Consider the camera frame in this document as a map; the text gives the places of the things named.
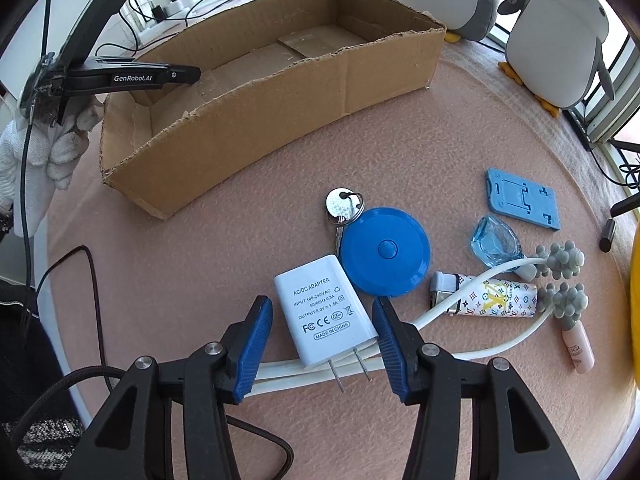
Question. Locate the brown cardboard box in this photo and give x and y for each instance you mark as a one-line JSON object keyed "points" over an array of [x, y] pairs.
{"points": [[250, 125]]}

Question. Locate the pink felt mat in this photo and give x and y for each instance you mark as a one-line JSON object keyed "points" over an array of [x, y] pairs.
{"points": [[200, 270]]}

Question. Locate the black power strip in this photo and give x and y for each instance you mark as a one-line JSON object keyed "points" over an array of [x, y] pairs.
{"points": [[580, 130]]}

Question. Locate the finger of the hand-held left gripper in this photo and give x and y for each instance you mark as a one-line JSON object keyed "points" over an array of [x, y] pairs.
{"points": [[185, 74]]}

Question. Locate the black tripod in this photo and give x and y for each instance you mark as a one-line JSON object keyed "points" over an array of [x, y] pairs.
{"points": [[607, 235]]}

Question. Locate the person's left hand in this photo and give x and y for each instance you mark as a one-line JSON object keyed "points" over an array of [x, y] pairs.
{"points": [[60, 152]]}

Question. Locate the white window frame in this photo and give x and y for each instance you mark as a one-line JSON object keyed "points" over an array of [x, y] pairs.
{"points": [[620, 90]]}

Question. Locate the black white tweed cloth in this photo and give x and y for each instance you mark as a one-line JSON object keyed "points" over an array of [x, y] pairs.
{"points": [[45, 440]]}

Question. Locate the blue phone stand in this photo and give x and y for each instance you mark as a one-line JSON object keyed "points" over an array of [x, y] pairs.
{"points": [[520, 200]]}

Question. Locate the blue round tape measure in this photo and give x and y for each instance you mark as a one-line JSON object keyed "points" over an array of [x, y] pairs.
{"points": [[385, 250]]}

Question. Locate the small white bottle grey cap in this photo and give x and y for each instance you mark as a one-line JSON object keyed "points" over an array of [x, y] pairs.
{"points": [[577, 350]]}

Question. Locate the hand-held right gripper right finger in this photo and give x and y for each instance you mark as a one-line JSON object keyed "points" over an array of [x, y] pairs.
{"points": [[389, 350]]}

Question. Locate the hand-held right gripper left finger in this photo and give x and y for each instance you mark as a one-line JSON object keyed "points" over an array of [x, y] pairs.
{"points": [[255, 350]]}

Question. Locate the blue glass perfume bottle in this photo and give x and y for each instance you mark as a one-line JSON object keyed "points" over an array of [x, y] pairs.
{"points": [[492, 242]]}

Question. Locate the white power adapter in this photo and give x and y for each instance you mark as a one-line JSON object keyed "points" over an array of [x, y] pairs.
{"points": [[320, 310]]}

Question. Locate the yellow bowl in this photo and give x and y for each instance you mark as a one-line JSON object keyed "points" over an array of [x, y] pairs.
{"points": [[635, 310]]}

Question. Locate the white patterned lighter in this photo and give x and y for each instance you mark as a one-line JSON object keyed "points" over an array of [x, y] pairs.
{"points": [[490, 300]]}

